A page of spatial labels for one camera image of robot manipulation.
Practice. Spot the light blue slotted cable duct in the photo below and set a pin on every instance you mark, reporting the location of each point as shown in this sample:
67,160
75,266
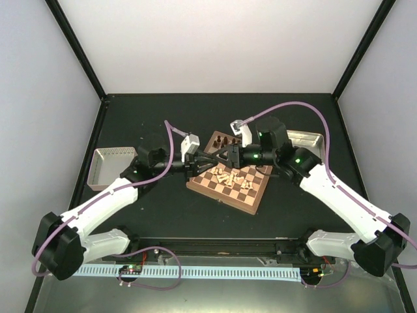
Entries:
190,272

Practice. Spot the row of dark chess pieces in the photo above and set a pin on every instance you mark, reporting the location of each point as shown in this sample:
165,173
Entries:
219,141

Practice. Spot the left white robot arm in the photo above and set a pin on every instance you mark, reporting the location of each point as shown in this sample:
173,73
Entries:
63,243

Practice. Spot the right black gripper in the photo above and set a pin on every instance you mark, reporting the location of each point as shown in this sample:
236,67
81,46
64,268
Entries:
234,153

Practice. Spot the pile of light chess pieces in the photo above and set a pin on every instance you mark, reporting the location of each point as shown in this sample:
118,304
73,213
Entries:
231,177

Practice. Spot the pink plastic tray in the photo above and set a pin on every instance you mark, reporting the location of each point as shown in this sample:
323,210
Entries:
107,164

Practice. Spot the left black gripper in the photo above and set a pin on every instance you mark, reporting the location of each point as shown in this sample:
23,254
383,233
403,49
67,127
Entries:
189,165

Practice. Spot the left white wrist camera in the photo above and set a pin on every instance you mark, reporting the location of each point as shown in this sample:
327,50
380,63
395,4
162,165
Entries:
189,145

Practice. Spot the silver metal tin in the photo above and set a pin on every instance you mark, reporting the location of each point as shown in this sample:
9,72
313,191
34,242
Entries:
314,142

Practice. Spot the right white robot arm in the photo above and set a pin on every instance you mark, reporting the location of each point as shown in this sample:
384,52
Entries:
377,237

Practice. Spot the wooden chess board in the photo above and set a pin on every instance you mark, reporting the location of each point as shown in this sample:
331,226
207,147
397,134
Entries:
244,200

